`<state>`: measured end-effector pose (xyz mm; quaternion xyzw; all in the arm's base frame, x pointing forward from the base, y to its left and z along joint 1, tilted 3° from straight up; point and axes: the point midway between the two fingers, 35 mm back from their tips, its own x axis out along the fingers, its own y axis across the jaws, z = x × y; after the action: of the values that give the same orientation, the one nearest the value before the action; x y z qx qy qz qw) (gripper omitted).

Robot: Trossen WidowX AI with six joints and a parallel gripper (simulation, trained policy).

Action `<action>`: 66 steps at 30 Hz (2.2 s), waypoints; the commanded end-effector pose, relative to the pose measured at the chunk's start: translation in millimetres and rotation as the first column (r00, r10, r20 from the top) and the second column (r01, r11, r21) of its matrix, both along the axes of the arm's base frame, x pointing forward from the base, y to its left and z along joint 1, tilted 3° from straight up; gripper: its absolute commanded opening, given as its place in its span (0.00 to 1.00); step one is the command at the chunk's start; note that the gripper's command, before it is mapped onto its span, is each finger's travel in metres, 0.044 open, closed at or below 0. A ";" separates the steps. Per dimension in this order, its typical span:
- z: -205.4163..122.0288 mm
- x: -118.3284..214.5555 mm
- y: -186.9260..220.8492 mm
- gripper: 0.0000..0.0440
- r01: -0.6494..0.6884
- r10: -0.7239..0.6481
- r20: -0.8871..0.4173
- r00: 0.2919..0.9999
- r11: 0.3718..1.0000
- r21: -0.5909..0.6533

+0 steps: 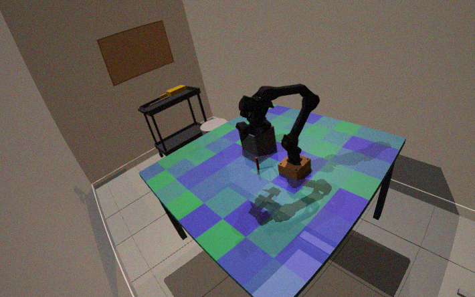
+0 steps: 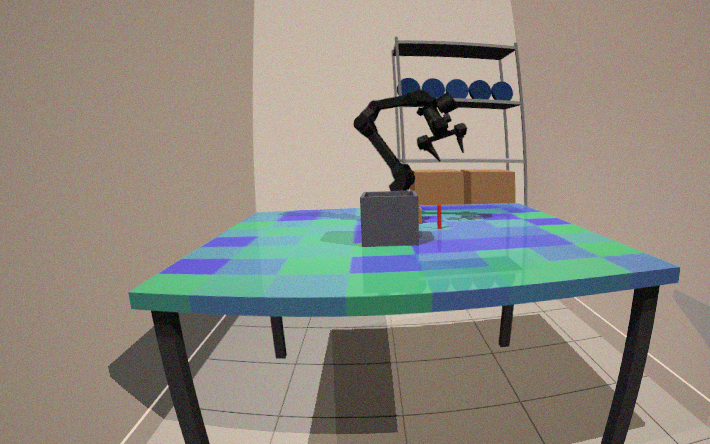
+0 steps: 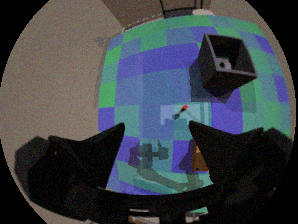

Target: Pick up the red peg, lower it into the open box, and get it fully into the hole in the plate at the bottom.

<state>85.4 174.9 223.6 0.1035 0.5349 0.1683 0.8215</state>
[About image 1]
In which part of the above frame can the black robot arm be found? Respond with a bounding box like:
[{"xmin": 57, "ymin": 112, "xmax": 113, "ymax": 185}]
[{"xmin": 239, "ymin": 84, "xmax": 320, "ymax": 165}]

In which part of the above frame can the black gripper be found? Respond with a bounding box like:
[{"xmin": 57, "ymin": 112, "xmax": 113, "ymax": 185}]
[{"xmin": 235, "ymin": 112, "xmax": 271, "ymax": 142}]

